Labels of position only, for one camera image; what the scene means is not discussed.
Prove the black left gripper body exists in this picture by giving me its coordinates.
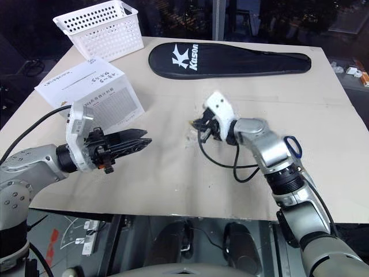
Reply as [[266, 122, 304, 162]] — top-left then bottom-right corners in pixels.
[[83, 126, 116, 175]]

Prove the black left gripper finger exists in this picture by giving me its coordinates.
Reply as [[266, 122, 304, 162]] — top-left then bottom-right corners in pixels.
[[114, 138, 153, 159], [110, 128, 149, 144]]

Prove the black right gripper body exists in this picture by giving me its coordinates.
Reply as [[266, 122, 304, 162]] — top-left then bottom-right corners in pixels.
[[198, 107, 223, 143]]

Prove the white box with slot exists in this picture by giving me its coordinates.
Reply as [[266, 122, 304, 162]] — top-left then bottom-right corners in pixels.
[[34, 56, 146, 127]]

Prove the small white box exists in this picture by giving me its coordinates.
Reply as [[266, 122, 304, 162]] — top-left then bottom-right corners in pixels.
[[345, 66, 363, 78]]

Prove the beige board table cover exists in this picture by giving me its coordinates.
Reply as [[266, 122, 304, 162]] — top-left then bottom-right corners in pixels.
[[0, 36, 369, 224]]

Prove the black Kason racket cover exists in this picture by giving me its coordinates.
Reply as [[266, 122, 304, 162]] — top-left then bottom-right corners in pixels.
[[148, 42, 312, 80]]

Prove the white power strip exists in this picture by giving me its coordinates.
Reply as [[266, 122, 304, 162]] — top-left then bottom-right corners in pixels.
[[81, 220, 101, 256]]

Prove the white perforated plastic basket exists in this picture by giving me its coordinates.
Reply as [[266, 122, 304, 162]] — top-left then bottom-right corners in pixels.
[[52, 0, 145, 62]]

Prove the dark rounded shape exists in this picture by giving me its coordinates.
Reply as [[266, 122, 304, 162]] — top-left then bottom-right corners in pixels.
[[143, 221, 190, 269], [223, 221, 261, 269]]

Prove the silver robot body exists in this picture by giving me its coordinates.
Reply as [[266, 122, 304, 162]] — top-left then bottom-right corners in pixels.
[[114, 261, 262, 277]]

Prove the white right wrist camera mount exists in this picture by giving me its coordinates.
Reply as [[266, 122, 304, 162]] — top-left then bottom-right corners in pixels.
[[202, 92, 239, 143]]

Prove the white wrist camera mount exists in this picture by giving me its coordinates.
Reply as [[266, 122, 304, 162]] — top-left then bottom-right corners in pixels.
[[64, 100, 96, 174], [202, 92, 239, 143]]

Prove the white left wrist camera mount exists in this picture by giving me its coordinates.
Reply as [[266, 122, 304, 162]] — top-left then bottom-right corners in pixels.
[[64, 100, 96, 174]]

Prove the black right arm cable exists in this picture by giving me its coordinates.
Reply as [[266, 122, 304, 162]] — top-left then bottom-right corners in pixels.
[[197, 128, 338, 231]]

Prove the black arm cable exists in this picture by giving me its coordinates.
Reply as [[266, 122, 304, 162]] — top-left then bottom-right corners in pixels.
[[0, 104, 72, 164], [197, 128, 338, 231]]

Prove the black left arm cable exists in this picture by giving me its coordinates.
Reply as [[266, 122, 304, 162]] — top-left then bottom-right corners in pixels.
[[0, 104, 72, 164]]

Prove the thin black cable under table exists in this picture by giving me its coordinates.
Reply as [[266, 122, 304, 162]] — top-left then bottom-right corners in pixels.
[[184, 224, 227, 252]]

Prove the black coiled floor cable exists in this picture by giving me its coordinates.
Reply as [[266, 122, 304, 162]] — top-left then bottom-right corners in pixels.
[[24, 58, 46, 77]]

